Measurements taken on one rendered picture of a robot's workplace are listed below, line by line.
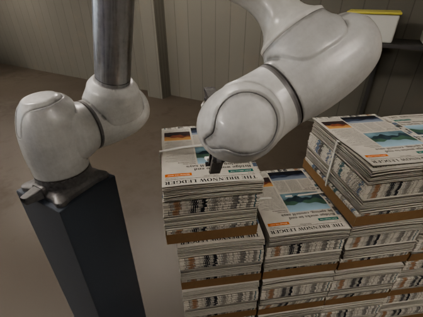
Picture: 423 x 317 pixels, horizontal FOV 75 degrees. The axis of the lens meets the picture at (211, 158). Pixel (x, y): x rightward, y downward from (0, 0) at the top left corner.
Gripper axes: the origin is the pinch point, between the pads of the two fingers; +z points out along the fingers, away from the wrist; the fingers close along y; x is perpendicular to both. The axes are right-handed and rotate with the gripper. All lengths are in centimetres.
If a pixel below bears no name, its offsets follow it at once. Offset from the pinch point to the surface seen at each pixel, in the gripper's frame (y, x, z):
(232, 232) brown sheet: 31.6, 6.9, 12.0
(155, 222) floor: 64, -29, 138
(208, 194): 17.2, -0.6, 4.3
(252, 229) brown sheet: 31.5, 13.2, 12.2
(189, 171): 10.8, -5.5, 7.3
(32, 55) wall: -200, -309, 585
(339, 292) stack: 68, 53, 30
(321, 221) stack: 32, 39, 16
